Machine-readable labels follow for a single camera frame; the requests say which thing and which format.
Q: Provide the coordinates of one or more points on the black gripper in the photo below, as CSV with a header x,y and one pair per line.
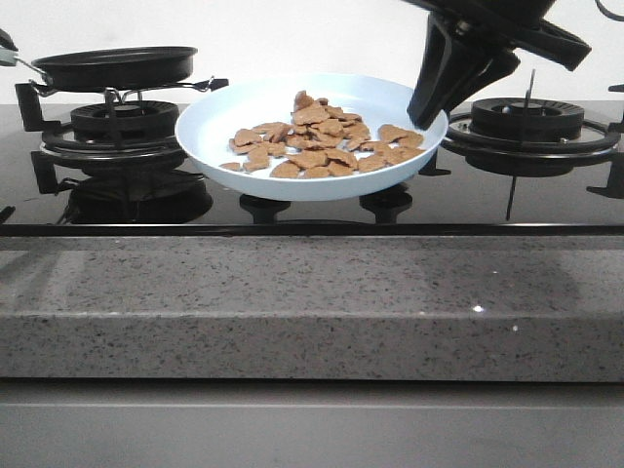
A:
x,y
453,67

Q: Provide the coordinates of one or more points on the brown meat pieces pile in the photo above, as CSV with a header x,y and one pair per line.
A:
x,y
320,141

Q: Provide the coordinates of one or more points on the light blue plate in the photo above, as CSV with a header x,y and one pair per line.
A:
x,y
204,128

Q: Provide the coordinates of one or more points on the black frying pan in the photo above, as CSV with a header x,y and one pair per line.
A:
x,y
125,69

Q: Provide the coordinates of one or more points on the right black gas burner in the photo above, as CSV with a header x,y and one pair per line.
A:
x,y
537,120

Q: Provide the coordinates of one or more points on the black gas burner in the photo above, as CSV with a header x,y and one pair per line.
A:
x,y
139,119
537,120

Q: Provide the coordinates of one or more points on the right black pan support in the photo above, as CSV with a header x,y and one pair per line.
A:
x,y
598,143

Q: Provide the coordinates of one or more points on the black pan support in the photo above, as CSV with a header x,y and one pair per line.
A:
x,y
130,164
598,143

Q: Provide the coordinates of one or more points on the left black gas burner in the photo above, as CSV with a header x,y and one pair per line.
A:
x,y
139,119

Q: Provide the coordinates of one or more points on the black glass gas cooktop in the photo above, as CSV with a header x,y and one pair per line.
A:
x,y
456,194

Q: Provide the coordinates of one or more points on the left black pan support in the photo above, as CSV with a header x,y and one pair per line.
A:
x,y
130,164

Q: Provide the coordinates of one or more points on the grey cabinet drawer front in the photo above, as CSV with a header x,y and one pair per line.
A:
x,y
97,423

